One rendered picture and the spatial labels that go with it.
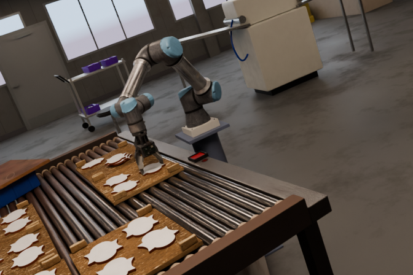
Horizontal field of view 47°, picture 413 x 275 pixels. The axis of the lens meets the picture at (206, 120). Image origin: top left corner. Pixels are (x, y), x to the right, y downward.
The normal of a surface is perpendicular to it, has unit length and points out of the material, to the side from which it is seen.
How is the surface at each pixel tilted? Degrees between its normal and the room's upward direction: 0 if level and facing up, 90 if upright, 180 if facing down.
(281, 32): 90
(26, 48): 90
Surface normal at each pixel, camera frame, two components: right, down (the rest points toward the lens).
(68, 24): 0.36, 0.13
